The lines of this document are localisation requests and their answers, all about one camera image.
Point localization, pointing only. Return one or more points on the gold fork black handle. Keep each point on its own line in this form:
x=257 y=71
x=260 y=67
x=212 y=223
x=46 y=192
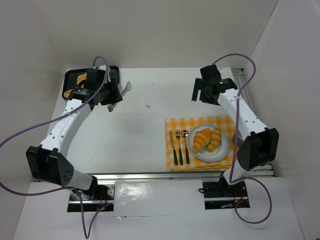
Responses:
x=178 y=137

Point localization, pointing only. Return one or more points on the yellow checkered cloth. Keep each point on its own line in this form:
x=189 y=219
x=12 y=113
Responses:
x=224 y=123

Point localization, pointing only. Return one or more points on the black tray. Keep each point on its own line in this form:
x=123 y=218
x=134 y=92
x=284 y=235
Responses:
x=70 y=78

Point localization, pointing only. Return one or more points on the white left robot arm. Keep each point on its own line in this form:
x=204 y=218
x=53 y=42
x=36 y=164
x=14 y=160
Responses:
x=83 y=89

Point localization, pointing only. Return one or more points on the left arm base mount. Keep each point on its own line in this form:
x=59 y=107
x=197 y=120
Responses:
x=105 y=195

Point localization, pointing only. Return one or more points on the purple mug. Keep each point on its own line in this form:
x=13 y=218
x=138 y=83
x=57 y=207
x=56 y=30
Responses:
x=238 y=139

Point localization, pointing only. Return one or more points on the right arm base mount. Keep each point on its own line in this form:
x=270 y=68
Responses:
x=215 y=191

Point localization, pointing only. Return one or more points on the round bread bun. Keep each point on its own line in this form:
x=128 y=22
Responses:
x=67 y=93

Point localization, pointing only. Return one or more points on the gold knife black handle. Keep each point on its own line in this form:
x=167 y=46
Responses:
x=173 y=147

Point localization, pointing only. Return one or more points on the metal tongs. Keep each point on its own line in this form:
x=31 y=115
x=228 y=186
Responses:
x=123 y=92

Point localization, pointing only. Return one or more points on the croissant bread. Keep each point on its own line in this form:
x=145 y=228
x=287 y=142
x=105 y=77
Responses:
x=201 y=139

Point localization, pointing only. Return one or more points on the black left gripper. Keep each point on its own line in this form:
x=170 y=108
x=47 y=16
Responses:
x=113 y=91

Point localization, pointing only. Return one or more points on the white blue-rimmed plate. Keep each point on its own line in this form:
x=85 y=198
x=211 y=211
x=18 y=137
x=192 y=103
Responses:
x=204 y=155

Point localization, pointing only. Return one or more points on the orange bread on tray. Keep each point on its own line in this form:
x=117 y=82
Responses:
x=80 y=81

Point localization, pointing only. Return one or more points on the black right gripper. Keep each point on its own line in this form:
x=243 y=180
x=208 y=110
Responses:
x=197 y=89

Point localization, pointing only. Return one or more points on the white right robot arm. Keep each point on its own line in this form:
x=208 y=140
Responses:
x=259 y=143

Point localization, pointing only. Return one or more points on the striped bread roll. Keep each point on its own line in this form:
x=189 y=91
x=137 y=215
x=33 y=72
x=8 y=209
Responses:
x=215 y=141

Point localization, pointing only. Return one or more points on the aluminium rail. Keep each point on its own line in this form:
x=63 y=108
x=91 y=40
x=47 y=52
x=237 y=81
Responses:
x=157 y=176

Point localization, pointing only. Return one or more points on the gold spoon black handle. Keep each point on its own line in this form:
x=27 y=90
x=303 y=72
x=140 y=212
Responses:
x=185 y=135

